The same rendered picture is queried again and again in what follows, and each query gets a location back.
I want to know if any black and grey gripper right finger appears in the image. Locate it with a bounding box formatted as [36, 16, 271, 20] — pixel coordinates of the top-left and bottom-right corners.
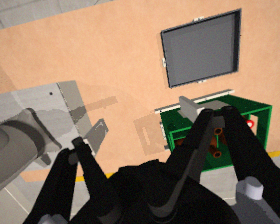
[145, 96, 280, 224]

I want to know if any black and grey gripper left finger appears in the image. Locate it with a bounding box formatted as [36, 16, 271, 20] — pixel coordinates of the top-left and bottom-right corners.
[22, 119, 123, 224]

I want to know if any dark green crate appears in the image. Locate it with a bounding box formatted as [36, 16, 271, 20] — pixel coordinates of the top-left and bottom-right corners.
[161, 94, 273, 173]

